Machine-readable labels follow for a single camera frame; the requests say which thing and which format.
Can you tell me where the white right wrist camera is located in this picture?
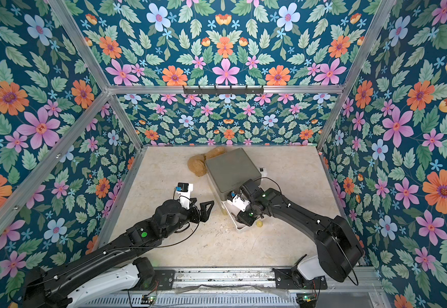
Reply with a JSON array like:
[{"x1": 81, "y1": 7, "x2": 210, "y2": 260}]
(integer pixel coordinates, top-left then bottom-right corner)
[{"x1": 227, "y1": 191, "x2": 250, "y2": 212}]

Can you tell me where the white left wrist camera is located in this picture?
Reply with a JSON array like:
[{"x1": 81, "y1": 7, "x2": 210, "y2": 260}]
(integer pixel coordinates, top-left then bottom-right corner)
[{"x1": 173, "y1": 182, "x2": 194, "y2": 209}]

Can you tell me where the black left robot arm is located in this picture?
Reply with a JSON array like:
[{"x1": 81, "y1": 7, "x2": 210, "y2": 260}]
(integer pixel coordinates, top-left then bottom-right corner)
[{"x1": 22, "y1": 198, "x2": 214, "y2": 307}]

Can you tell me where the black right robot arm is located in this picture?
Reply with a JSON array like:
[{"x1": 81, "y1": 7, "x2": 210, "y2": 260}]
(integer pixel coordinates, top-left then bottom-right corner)
[{"x1": 232, "y1": 180, "x2": 364, "y2": 282}]

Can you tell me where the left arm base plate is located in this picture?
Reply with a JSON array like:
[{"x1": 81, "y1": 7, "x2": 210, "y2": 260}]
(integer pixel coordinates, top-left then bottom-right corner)
[{"x1": 126, "y1": 257, "x2": 175, "y2": 292}]

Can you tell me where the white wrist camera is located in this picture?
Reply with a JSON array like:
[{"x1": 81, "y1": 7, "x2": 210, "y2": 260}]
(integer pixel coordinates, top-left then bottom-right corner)
[
  {"x1": 173, "y1": 182, "x2": 194, "y2": 209},
  {"x1": 227, "y1": 191, "x2": 250, "y2": 212}
]

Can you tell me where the brown plush teddy bear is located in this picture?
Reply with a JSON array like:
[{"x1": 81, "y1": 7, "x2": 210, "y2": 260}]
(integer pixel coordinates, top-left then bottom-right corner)
[{"x1": 187, "y1": 146, "x2": 227, "y2": 177}]

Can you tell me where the white drawer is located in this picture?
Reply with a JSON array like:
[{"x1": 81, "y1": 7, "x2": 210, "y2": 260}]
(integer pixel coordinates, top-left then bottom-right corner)
[{"x1": 223, "y1": 201, "x2": 263, "y2": 231}]

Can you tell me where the aluminium front rail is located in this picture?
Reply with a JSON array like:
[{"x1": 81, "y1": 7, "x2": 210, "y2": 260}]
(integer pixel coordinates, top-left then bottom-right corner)
[{"x1": 83, "y1": 267, "x2": 391, "y2": 307}]

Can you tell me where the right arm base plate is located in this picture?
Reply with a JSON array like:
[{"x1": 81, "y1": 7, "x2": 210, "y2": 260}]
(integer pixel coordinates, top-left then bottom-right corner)
[{"x1": 272, "y1": 254, "x2": 327, "y2": 291}]

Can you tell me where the grey three-drawer cabinet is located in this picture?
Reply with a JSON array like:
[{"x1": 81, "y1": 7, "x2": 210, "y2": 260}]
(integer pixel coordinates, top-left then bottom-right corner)
[{"x1": 205, "y1": 148, "x2": 261, "y2": 210}]

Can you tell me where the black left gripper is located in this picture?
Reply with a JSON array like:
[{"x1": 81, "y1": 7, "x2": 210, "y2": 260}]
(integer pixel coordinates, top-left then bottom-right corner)
[{"x1": 160, "y1": 198, "x2": 214, "y2": 239}]

